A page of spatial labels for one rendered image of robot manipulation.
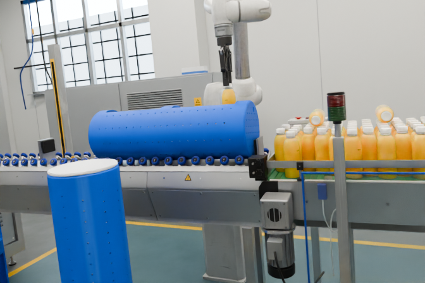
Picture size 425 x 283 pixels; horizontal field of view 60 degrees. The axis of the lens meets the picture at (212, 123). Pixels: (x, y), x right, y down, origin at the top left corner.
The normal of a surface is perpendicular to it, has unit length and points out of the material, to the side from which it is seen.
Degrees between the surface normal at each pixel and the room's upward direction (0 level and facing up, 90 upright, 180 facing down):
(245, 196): 109
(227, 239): 90
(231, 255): 90
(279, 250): 90
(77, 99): 90
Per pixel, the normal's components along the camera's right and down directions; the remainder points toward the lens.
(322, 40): -0.40, 0.13
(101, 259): 0.51, 0.04
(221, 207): -0.28, 0.45
